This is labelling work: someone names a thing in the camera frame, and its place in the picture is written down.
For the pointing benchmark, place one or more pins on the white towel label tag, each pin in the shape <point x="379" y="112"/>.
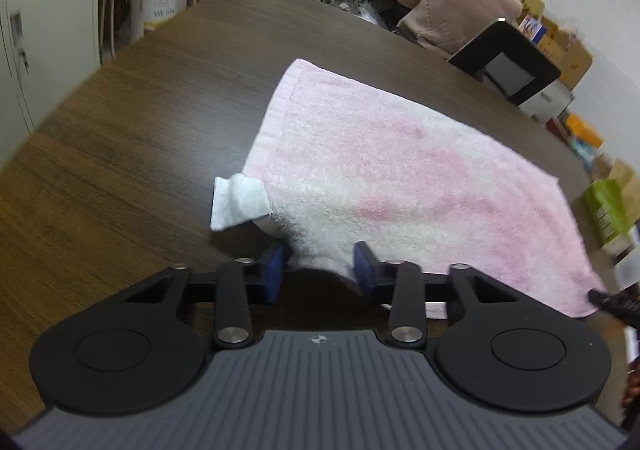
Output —
<point x="237" y="200"/>

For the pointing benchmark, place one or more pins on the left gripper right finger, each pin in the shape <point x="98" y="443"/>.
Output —
<point x="407" y="289"/>

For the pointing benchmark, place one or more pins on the grey metal cabinet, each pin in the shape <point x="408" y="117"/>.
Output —
<point x="48" y="49"/>

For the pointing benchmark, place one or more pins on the green package bag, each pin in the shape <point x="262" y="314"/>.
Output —
<point x="604" y="201"/>

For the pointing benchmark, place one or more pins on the black office chair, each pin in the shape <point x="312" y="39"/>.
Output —
<point x="503" y="59"/>

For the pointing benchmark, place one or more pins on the pink terry towel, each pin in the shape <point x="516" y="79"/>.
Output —
<point x="342" y="162"/>

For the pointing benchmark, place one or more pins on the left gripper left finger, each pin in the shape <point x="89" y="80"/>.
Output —
<point x="217" y="303"/>

